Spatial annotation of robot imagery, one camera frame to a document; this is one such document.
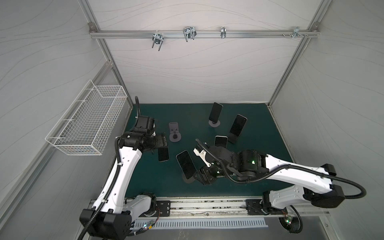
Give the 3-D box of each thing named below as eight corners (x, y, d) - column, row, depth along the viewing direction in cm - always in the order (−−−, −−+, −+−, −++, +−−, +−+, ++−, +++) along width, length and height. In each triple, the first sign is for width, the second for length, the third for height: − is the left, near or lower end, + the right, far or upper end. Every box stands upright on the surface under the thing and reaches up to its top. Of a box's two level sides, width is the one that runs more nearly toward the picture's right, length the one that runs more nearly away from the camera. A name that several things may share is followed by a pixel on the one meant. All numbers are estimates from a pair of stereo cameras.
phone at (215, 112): (208, 122, 110) (210, 108, 98) (212, 117, 114) (214, 102, 102) (216, 126, 108) (219, 111, 96) (220, 120, 112) (223, 105, 100)
